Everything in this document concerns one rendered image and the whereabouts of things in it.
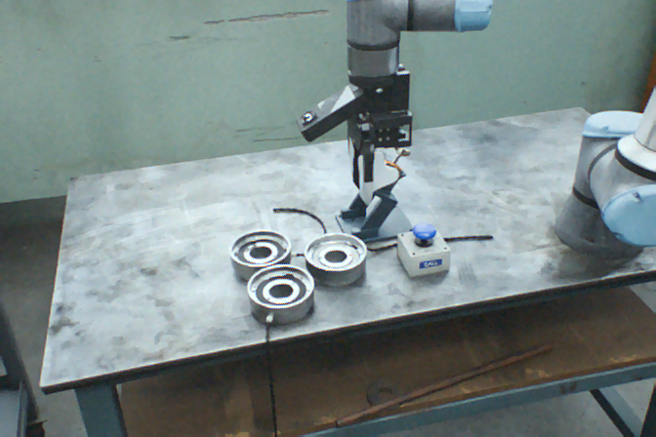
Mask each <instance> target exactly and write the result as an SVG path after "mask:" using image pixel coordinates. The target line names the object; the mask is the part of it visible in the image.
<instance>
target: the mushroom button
mask: <svg viewBox="0 0 656 437"><path fill-rule="evenodd" d="M412 232H413V236H414V237H416V238H418V239H421V241H422V242H427V241H428V240H429V239H432V238H434V237H435V236H436V229H435V227H434V226H433V225H431V224H428V223H419V224H416V225H415V226H414V227H413V231H412Z"/></svg>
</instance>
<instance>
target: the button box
mask: <svg viewBox="0 0 656 437"><path fill-rule="evenodd" d="M450 252H451V251H450V249H449V248H448V246H447V244H446V242H445V241H444V239H443V238H441V236H440V235H439V232H438V231H437V229H436V236H435V237H434V238H432V239H429V240H428V241H427V242H422V241H421V239H418V238H416V237H414V236H413V232H412V231H409V232H402V233H398V240H397V254H398V256H399V259H400V261H401V263H402V264H403V266H404V268H405V271H407V273H408V275H409V276H410V278H415V277H421V276H427V275H433V274H438V273H444V272H449V264H450Z"/></svg>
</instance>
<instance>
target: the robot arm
mask: <svg viewBox="0 0 656 437"><path fill-rule="evenodd" d="M492 3H493V0H347V31H348V80H349V82H350V84H349V85H347V86H345V87H344V88H343V89H342V90H340V91H339V92H338V93H336V94H335V95H332V96H330V97H329V98H327V99H326V100H325V101H322V102H321V103H319V104H318V105H316V106H314V107H313V108H311V109H309V110H307V112H305V113H304V114H302V115H301V116H299V117H297V118H296V125H297V127H299V129H300V132H301V133H302V135H303V137H304V139H305V140H306V141H307V142H312V141H314V140H316V139H318V138H320V137H321V135H324V134H325V133H327V132H329V131H330V130H332V129H333V128H336V127H338V126H339V125H341V123H342V122H344V121H346V120H348V154H349V162H350V170H351V178H352V181H353V183H354V184H355V187H356V188H357V189H358V190H360V196H361V198H362V199H363V201H364V202H365V204H366V205H370V203H372V199H373V192H374V191H375V190H377V189H379V188H382V187H385V186H388V184H390V183H392V182H395V181H397V180H398V177H399V174H398V170H397V169H394V168H391V167H388V166H386V164H385V161H386V158H387V154H386V153H385V152H384V151H380V150H377V149H379V147H384V148H385V149H389V147H397V149H398V147H405V146H411V145H412V120H413V115H412V114H411V112H410V111H409V97H410V72H409V71H406V69H404V66H403V65H402V64H399V48H400V31H416V32H459V33H464V32H468V31H483V29H485V28H486V27H487V25H489V23H490V20H491V14H492ZM402 115H403V116H402ZM406 124H410V126H409V139H406V140H400V139H405V132H404V131H403V130H401V128H402V127H403V126H406ZM582 136H583V137H582V142H581V143H580V149H579V155H578V161H577V167H576V172H575V178H574V184H572V190H571V192H570V194H569V196H568V198H567V200H566V202H565V204H563V206H562V207H561V209H560V210H559V212H558V214H557V216H556V222H555V232H556V234H557V236H558V238H559V239H560V241H561V242H562V243H564V244H566V245H567V246H568V247H570V248H573V249H575V250H577V252H579V253H582V254H585V255H590V256H593V257H599V258H608V259H617V258H626V257H629V258H630V257H631V256H633V255H636V254H638V253H639V252H640V251H641V250H643V249H644V248H649V247H656V87H655V90H653V93H652V95H651V98H650V101H649V103H648V104H647V106H646V108H645V111H644V113H643V114H640V113H636V112H629V111H604V112H599V113H598V114H595V115H593V116H591V117H590V118H589V119H587V120H586V123H585V127H584V131H583V132H582Z"/></svg>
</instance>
